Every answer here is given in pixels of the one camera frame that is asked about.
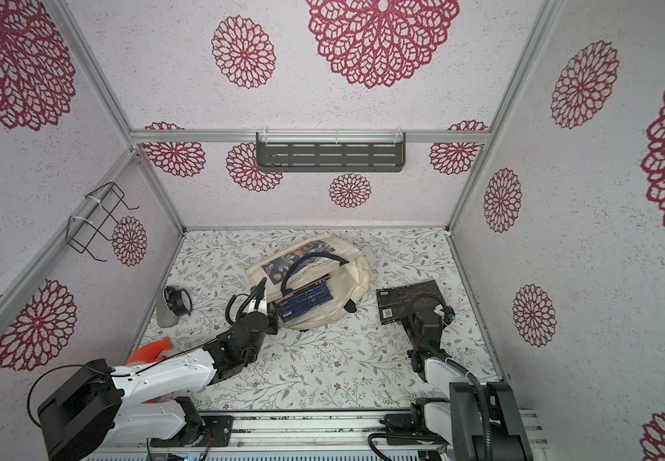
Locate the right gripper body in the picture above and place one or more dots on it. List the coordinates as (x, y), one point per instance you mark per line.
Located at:
(420, 314)

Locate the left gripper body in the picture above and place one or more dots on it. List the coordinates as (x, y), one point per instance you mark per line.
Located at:
(272, 314)

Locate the black gold patterned book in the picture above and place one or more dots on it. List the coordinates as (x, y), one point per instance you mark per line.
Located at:
(395, 304)

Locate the cream canvas tote bag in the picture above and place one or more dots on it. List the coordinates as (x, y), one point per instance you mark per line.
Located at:
(342, 265)

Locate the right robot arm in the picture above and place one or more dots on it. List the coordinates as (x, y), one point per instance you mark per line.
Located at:
(478, 419)

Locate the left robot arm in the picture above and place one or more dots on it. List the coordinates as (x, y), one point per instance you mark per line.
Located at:
(102, 405)

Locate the red toy figure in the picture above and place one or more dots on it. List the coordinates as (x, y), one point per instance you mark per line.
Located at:
(150, 353)

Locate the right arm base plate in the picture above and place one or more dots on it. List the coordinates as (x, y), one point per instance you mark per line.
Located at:
(407, 431)

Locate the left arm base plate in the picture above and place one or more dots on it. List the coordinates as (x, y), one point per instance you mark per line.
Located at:
(214, 432)

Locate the aluminium rail frame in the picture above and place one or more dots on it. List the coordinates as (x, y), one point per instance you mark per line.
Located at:
(295, 435)

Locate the grey slotted wall shelf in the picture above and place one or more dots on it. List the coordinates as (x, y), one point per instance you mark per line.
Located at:
(331, 154)

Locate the black wire wall rack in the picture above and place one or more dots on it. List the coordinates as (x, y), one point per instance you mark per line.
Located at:
(85, 227)

